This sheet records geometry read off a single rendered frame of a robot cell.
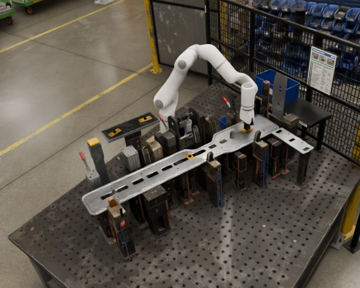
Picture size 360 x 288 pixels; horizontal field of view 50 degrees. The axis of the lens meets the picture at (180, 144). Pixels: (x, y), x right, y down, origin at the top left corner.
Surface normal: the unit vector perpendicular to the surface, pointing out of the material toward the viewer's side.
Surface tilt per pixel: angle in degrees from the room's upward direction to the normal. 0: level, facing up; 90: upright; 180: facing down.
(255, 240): 0
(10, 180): 0
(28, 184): 0
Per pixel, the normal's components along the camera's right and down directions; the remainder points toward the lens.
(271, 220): -0.09, -0.80
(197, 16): -0.63, 0.50
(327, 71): -0.84, 0.38
